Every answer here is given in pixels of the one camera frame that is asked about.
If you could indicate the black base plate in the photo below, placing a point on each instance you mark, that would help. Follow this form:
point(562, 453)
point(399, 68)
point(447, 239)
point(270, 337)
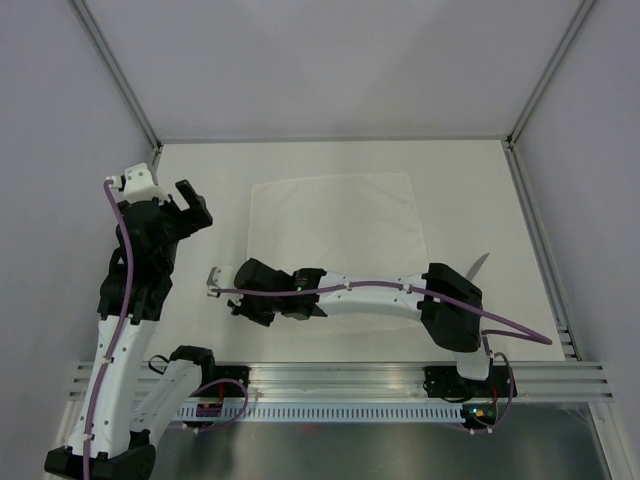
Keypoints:
point(443, 382)
point(224, 382)

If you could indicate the right aluminium frame post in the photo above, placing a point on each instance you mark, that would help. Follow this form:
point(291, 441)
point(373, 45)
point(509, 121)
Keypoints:
point(569, 36)

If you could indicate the aluminium front rail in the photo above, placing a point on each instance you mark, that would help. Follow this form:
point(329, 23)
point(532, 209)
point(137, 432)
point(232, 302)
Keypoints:
point(536, 382)

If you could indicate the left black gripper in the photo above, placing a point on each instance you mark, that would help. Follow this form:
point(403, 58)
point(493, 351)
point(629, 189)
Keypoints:
point(193, 218)

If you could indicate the aluminium frame post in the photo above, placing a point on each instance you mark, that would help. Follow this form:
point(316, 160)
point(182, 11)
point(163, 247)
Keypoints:
point(100, 44)
point(569, 36)

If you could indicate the left aluminium frame post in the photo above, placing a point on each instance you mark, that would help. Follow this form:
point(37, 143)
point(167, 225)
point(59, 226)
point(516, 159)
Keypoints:
point(100, 44)

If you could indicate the white cloth napkin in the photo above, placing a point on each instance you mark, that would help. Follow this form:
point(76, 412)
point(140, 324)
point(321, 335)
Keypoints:
point(361, 224)

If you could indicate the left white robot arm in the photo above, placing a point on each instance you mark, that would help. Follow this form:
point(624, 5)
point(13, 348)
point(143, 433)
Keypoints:
point(114, 437)

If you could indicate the white slotted cable duct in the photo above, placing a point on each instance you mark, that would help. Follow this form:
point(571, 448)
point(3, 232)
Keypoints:
point(334, 412)

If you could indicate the teal handled knife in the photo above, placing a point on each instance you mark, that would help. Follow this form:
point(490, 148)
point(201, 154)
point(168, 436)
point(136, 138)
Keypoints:
point(477, 265)

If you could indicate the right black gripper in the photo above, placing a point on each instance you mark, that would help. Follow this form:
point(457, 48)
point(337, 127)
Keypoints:
point(245, 307)

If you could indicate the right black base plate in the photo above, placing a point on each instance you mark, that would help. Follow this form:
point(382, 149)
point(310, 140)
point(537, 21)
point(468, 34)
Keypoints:
point(443, 382)

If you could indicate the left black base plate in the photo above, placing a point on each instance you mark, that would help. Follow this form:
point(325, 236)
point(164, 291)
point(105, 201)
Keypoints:
point(224, 382)

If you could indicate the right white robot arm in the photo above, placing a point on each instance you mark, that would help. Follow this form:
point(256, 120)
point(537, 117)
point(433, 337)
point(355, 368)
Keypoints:
point(441, 300)

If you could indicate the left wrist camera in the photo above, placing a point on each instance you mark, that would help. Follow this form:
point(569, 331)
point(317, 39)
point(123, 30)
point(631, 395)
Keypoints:
point(137, 184)

